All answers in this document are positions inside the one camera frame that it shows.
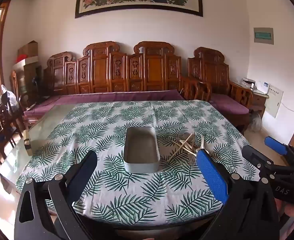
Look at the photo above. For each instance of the white cardboard box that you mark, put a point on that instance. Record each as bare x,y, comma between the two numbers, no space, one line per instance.
27,63

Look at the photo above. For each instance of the wooden door frame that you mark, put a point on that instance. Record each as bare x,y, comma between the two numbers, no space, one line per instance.
2,42

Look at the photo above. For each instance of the long carved wooden sofa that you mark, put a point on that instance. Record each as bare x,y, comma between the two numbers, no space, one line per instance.
119,72

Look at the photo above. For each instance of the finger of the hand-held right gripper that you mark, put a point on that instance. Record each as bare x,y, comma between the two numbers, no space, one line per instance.
275,145
255,157

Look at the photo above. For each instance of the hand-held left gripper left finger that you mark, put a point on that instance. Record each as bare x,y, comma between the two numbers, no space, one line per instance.
84,173

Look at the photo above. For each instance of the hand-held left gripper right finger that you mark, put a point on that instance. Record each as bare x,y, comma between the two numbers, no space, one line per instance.
211,172

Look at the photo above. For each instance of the black standing fan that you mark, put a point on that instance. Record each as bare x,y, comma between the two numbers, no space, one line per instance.
37,87

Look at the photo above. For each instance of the green leaf print tablecloth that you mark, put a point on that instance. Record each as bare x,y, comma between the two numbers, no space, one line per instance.
107,135

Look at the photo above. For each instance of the long purple sofa cushion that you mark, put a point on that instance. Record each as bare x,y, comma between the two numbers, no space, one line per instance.
107,97

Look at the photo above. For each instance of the pile of chopsticks and spoons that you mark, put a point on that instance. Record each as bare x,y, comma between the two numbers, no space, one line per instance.
181,149

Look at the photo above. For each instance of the wooden side table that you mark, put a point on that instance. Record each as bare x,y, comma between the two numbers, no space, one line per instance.
259,100

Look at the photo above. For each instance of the white flat device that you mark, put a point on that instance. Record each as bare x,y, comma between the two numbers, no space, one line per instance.
246,82

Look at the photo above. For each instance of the grey wall panel green label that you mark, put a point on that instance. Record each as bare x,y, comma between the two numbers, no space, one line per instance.
263,35

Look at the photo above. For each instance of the brown cardboard box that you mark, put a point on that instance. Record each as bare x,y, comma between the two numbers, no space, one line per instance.
28,50

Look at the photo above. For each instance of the clear plastic bag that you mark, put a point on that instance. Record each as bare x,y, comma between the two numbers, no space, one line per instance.
255,121

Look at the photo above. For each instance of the white box with blue print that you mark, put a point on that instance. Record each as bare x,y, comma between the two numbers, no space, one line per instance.
263,87

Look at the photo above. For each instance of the purple armchair cushion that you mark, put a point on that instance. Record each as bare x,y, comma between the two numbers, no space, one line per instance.
229,107

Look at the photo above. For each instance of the rectangular metal container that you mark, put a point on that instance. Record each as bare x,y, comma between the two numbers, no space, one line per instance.
141,150

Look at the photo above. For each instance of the translucent plastic bag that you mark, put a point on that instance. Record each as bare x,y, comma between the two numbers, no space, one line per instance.
8,95

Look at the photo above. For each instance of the white electrical panel door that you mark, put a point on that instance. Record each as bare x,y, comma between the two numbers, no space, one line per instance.
273,101

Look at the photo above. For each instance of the wooden chopstick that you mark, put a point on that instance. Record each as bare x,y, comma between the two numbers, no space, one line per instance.
178,144
192,143

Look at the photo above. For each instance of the carved wooden armchair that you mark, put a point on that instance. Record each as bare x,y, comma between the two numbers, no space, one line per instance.
211,70

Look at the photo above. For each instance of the dark wooden chair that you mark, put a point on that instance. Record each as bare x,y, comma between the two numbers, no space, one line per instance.
2,125

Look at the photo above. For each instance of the dark cabinet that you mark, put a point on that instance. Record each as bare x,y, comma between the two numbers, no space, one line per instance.
32,82

